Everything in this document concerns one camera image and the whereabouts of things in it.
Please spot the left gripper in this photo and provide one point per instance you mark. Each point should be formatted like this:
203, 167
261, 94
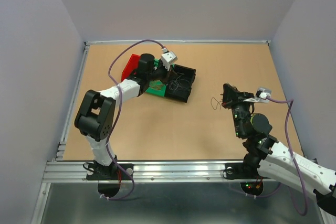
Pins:
168, 75

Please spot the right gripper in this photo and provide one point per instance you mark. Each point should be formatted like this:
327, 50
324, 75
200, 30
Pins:
231, 96

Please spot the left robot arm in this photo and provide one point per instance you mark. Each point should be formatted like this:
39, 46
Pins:
95, 118

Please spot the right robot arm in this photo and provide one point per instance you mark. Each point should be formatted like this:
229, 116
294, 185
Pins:
268, 157

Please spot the black plastic bin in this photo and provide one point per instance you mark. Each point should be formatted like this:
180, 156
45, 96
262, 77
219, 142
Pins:
180, 88

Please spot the green plastic bin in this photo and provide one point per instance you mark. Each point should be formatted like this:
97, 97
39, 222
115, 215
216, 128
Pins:
157, 88

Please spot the red plastic bin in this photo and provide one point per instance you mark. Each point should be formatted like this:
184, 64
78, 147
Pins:
130, 66

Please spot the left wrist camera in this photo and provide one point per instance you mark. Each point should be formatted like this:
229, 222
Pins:
168, 58

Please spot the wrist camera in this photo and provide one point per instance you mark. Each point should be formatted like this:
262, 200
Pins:
261, 96
168, 58

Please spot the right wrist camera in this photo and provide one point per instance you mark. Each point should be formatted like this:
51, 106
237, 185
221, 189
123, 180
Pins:
261, 96

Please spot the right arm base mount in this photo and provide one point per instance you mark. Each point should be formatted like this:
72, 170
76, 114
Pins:
239, 170

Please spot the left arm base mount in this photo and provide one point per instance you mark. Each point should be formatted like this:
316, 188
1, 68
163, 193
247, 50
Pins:
96, 172

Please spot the aluminium frame rail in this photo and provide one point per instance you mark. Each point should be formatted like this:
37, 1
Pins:
144, 172

